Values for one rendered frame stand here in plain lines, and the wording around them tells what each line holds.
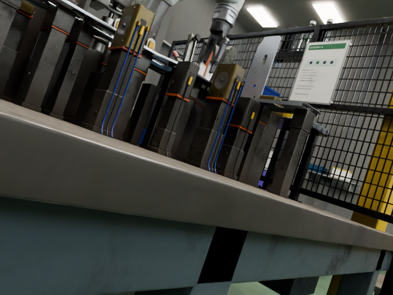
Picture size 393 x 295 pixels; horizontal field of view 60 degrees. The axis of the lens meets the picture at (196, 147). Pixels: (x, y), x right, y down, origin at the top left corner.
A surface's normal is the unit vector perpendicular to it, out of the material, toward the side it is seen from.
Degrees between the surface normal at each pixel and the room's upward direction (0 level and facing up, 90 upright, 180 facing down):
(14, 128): 90
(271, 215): 90
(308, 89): 90
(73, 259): 90
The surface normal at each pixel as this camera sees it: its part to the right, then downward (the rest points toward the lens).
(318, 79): -0.72, -0.28
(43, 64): 0.61, 0.18
